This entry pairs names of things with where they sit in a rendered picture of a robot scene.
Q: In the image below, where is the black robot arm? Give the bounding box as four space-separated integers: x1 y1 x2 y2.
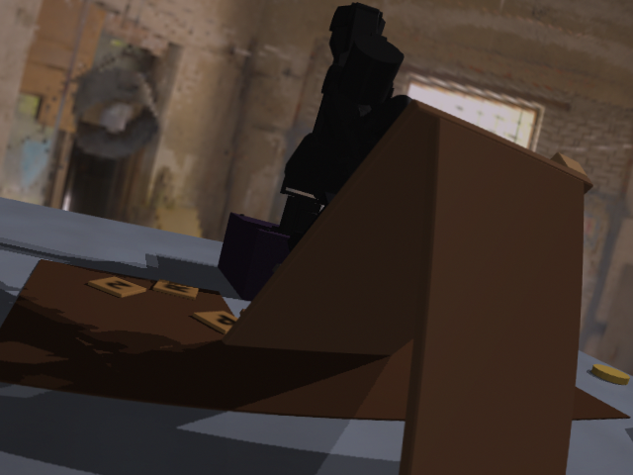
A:
272 2 413 236

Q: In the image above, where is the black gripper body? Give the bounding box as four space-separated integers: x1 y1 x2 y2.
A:
284 116 379 193

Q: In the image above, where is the tan letter tile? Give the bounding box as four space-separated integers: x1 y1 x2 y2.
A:
88 276 146 298
192 311 237 334
153 279 199 301

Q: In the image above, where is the olive-yellow flat round disc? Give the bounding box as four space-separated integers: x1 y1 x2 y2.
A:
591 364 630 385

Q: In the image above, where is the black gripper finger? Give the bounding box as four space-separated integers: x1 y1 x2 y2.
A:
314 157 363 199

